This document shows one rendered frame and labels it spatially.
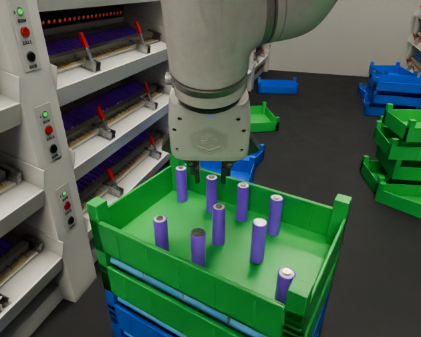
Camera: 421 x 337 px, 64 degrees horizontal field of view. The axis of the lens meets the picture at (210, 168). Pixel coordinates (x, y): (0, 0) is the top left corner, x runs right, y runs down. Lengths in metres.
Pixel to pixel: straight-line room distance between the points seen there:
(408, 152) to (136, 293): 1.15
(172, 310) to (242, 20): 0.36
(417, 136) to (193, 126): 1.10
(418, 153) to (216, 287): 1.16
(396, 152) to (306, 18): 1.13
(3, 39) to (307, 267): 0.61
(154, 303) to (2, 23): 0.52
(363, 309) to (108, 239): 0.73
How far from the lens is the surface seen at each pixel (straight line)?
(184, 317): 0.48
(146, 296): 0.51
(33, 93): 0.76
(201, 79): 0.34
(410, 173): 1.48
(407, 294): 1.11
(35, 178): 0.80
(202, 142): 0.42
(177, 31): 0.32
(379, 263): 1.17
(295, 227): 0.55
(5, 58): 0.73
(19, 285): 0.87
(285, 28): 0.34
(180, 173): 0.56
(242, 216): 0.54
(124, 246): 0.47
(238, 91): 0.36
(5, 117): 0.72
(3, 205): 0.78
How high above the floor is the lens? 0.74
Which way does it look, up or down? 28 degrees down
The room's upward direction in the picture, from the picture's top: straight up
